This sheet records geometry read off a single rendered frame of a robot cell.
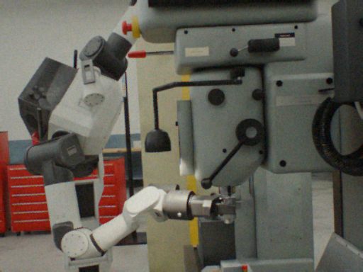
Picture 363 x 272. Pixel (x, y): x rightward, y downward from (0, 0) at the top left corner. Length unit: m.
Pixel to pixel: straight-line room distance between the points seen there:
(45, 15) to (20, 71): 1.42
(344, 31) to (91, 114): 0.83
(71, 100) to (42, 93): 0.10
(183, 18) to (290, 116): 0.37
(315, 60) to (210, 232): 0.73
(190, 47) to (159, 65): 1.85
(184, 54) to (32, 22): 9.87
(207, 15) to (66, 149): 0.58
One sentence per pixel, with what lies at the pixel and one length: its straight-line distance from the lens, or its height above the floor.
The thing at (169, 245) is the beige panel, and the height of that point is 0.62.
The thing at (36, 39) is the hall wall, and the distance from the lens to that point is 10.79.
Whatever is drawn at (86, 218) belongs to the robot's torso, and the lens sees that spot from 1.80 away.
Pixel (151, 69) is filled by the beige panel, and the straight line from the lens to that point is 2.94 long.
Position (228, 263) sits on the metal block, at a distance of 1.29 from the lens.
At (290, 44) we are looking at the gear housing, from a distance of 1.14.
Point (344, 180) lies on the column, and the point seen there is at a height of 1.28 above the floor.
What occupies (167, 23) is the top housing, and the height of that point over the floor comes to 1.74.
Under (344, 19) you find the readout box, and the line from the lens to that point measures 0.93.
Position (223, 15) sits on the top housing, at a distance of 1.11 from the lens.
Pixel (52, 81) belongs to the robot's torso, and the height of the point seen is 1.65.
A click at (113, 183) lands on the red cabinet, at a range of 5.76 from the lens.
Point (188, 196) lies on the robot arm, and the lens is 1.25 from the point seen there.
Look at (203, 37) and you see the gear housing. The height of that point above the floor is 1.70.
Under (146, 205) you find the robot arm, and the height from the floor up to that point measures 1.25.
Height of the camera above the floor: 1.50
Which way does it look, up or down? 3 degrees down
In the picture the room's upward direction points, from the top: 3 degrees counter-clockwise
